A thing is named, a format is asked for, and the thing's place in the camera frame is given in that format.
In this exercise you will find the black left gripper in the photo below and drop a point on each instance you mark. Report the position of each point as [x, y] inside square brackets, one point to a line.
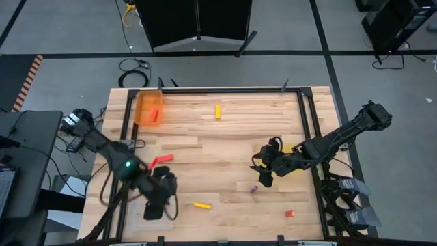
[158, 186]

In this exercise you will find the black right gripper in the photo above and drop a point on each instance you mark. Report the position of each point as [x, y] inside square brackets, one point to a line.
[288, 162]

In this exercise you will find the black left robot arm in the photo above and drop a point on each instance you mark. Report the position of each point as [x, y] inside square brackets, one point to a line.
[102, 143]

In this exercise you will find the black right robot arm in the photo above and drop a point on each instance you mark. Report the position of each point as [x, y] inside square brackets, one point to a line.
[341, 136]

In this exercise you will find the clear plastic bin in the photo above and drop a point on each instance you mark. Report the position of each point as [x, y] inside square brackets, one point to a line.
[136, 218]

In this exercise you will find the small purple block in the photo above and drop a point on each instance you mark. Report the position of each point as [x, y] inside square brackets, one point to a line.
[253, 189]

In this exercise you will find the yellow block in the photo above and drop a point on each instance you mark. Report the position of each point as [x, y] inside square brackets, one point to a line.
[218, 111]
[202, 205]

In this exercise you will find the orange-red cube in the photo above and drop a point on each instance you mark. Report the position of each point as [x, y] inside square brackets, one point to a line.
[289, 214]

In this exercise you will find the long red block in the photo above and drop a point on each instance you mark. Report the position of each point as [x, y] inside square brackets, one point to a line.
[166, 158]

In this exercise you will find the white box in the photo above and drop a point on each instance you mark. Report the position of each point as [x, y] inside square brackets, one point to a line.
[68, 205]

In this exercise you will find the grey blue bag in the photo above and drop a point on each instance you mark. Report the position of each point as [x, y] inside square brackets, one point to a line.
[363, 217]
[355, 186]

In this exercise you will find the black power strip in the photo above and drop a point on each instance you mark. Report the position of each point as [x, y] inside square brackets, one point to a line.
[73, 145]

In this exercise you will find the orange translucent plastic bin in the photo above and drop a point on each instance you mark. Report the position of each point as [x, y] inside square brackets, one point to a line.
[149, 102]

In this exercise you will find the dark grey desk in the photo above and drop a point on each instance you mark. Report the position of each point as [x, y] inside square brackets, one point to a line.
[30, 153]

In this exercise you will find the black partition panel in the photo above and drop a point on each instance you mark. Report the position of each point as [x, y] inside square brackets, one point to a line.
[198, 20]

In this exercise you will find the black mat with striped edge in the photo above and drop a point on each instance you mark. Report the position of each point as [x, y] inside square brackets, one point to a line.
[13, 78]

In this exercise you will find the black equipment cabinet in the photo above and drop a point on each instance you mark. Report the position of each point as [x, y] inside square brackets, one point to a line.
[399, 20]

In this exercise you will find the black frame bracket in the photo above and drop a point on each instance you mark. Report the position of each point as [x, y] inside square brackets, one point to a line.
[160, 82]
[174, 83]
[284, 86]

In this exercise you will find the black table frame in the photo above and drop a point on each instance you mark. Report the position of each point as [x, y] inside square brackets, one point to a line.
[211, 90]

